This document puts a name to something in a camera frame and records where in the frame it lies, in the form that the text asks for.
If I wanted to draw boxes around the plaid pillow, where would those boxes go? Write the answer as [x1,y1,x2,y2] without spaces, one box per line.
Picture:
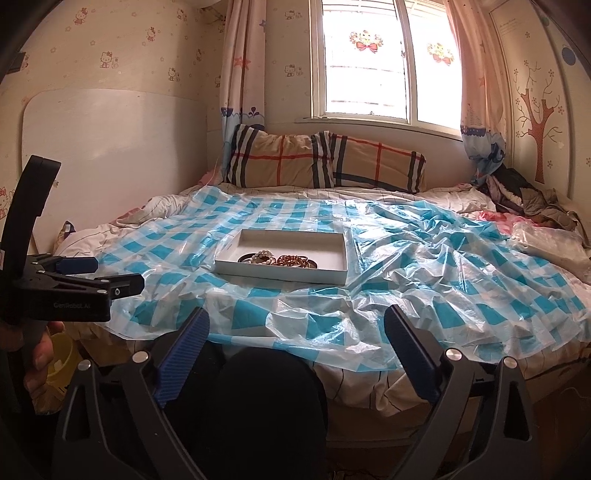
[325,131,428,193]
[224,124,335,189]

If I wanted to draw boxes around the window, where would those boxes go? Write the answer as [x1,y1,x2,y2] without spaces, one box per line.
[309,0,465,134]

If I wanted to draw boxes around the yellow plastic bowl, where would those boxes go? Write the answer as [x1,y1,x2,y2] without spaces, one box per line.
[46,332,84,393]

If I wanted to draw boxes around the cartoon window sticker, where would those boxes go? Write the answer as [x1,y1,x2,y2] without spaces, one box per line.
[427,41,455,65]
[348,30,386,54]

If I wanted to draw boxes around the person's left hand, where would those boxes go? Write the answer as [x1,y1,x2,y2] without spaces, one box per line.
[23,320,66,393]

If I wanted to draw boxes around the pile of dark clothes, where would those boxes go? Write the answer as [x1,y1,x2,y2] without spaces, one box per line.
[480,166,587,232]

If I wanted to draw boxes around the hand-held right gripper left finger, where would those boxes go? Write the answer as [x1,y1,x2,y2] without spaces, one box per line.
[53,306,211,480]

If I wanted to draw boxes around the clear plastic bag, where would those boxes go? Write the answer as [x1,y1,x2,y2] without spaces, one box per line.
[508,223,591,280]

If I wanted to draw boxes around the white rounded board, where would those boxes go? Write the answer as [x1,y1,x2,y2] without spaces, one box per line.
[22,89,211,254]

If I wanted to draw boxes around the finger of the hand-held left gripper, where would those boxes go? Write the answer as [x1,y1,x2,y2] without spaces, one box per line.
[46,271,145,301]
[32,255,99,278]

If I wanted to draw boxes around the white shallow cardboard box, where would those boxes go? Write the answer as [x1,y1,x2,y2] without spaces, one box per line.
[215,229,349,284]

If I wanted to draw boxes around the person's dark trousers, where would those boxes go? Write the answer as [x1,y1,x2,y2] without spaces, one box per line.
[175,342,329,480]

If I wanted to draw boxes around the printed curtain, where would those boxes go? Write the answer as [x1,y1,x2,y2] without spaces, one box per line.
[219,0,269,174]
[445,0,509,185]

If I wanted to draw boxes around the brown tree wall sticker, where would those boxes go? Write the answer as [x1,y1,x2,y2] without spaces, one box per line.
[512,58,568,185]

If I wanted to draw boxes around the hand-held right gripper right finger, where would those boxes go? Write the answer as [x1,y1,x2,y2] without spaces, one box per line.
[384,304,539,480]

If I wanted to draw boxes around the blue checked plastic sheet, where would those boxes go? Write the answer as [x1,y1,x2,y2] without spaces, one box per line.
[95,187,591,374]

